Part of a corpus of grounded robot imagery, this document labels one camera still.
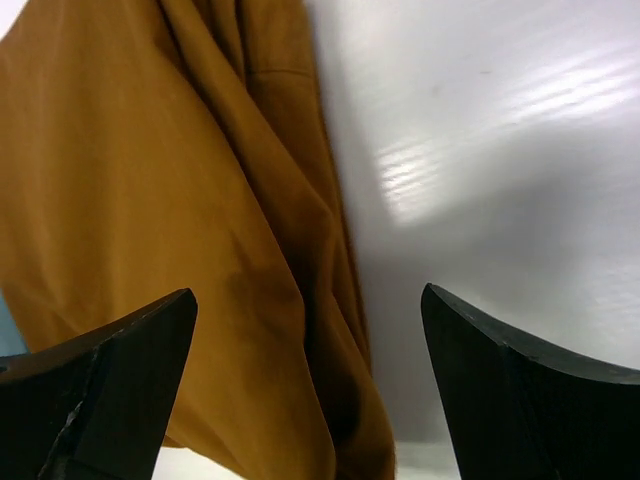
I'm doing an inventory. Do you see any mustard brown cloth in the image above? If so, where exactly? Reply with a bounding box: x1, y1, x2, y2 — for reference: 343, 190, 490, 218
1, 1, 395, 479

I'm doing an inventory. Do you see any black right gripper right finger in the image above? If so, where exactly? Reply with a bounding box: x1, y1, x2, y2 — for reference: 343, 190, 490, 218
421, 284, 639, 480

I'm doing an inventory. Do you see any light blue hard-shell suitcase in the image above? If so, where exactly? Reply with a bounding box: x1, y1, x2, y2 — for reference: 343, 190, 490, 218
0, 293, 30, 357

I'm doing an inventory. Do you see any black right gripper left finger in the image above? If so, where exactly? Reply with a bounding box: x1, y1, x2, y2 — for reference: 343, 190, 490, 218
1, 289, 198, 479

